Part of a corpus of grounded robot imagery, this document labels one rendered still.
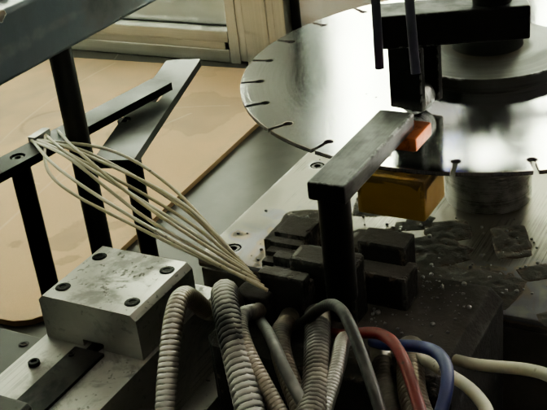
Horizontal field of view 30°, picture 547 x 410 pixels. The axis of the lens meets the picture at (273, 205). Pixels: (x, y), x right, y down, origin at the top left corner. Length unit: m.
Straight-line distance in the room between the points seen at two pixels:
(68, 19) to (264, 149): 0.49
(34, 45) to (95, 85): 0.71
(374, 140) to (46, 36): 0.21
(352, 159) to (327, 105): 0.15
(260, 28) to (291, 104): 0.65
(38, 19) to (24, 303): 0.33
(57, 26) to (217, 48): 0.74
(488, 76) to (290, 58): 0.15
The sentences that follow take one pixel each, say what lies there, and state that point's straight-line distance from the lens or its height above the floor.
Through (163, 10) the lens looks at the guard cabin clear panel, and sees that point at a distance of 1.40.
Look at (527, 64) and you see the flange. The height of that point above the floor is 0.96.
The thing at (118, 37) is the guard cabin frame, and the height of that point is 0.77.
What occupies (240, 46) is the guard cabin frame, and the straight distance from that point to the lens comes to 1.33.
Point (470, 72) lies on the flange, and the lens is 0.65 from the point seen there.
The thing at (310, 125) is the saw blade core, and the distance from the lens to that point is 0.62.
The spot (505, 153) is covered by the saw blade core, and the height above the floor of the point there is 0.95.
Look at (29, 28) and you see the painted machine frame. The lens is 0.60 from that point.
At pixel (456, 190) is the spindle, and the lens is 0.71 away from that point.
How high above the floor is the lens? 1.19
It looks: 28 degrees down
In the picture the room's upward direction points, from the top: 7 degrees counter-clockwise
